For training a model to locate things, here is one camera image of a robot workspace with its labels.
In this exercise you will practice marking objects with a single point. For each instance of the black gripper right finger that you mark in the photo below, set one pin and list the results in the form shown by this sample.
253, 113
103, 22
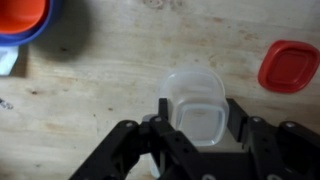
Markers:
237, 120

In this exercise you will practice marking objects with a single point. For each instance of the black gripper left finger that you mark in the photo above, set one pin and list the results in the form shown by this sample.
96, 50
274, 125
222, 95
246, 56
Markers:
163, 109

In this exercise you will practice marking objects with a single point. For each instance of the clear plastic container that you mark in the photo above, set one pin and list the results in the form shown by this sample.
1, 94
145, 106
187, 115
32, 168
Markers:
197, 104

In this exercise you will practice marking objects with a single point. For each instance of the orange plastic cup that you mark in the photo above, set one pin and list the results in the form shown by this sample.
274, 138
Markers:
18, 16

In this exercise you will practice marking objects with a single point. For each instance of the red plastic lid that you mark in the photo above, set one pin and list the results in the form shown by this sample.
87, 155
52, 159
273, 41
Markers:
288, 66

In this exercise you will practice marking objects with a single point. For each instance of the blue plastic funnel bowl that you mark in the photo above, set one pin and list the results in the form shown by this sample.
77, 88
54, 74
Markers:
54, 11

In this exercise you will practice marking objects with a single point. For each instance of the white crumpled paper towel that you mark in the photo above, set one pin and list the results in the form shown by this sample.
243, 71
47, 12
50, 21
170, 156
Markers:
8, 58

